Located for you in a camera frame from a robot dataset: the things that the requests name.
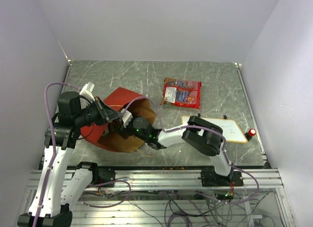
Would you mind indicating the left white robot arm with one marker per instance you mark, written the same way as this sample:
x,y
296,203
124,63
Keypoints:
x,y
53,153

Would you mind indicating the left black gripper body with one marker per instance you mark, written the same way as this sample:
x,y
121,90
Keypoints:
x,y
95,113

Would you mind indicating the red emergency stop button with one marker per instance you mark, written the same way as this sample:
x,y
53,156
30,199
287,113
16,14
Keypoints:
x,y
250,134

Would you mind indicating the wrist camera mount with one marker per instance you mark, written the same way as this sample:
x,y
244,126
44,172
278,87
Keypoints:
x,y
126,117
87,90

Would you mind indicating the red paper bag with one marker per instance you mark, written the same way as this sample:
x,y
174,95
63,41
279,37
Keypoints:
x,y
114,136

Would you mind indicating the small whiteboard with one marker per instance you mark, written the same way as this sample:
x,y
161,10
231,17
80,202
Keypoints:
x,y
231,130

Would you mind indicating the aluminium rail frame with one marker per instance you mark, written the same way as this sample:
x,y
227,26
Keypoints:
x,y
156,197

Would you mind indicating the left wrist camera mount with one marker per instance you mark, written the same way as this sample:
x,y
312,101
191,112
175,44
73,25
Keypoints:
x,y
87,90

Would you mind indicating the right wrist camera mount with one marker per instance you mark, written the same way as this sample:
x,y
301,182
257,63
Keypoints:
x,y
126,117

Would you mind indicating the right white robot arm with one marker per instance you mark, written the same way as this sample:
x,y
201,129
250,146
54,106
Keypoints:
x,y
204,136

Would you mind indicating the red candy bag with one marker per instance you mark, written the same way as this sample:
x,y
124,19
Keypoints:
x,y
181,93

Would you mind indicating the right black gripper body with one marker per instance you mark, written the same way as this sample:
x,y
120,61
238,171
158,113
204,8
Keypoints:
x,y
129,130

